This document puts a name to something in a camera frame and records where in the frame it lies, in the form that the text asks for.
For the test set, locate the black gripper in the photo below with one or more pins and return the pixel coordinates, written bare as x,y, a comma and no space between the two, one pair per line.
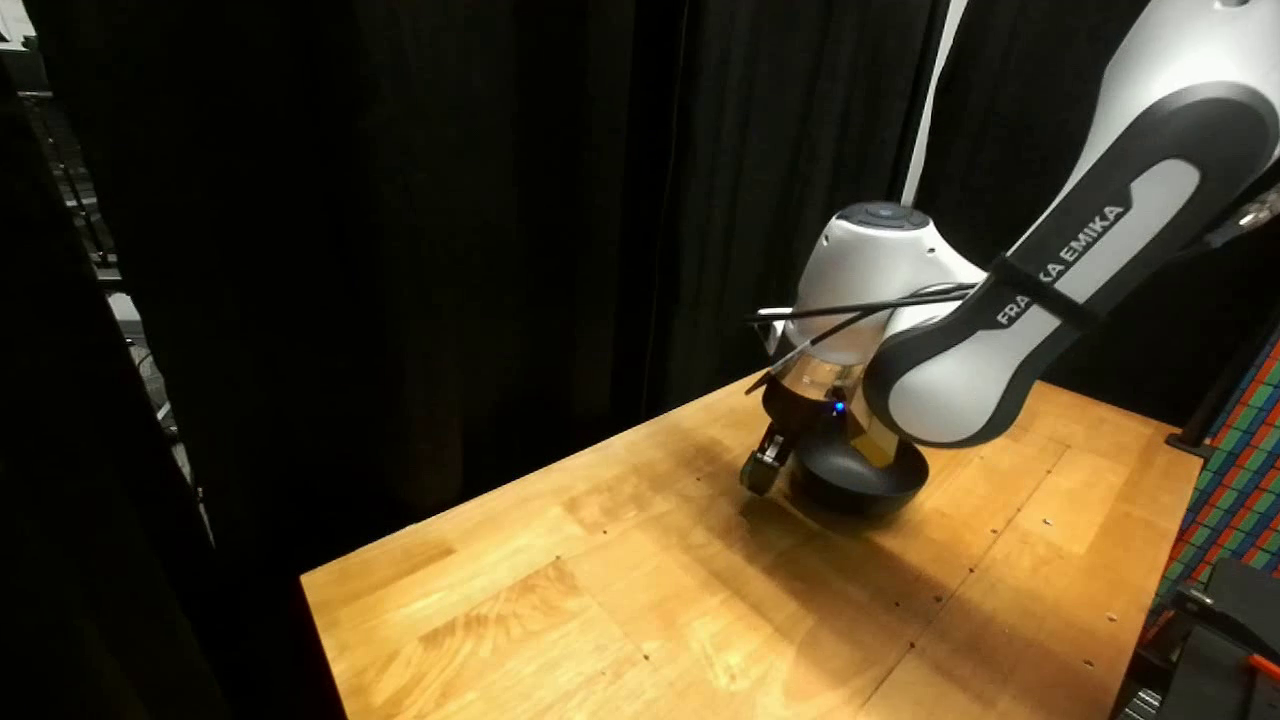
810,396

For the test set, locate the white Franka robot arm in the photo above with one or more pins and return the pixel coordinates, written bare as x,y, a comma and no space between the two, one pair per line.
1066,265

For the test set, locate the black bowl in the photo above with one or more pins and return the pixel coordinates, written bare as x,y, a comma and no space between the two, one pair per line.
862,481

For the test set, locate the black curtain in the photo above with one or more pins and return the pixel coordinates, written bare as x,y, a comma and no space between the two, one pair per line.
535,201

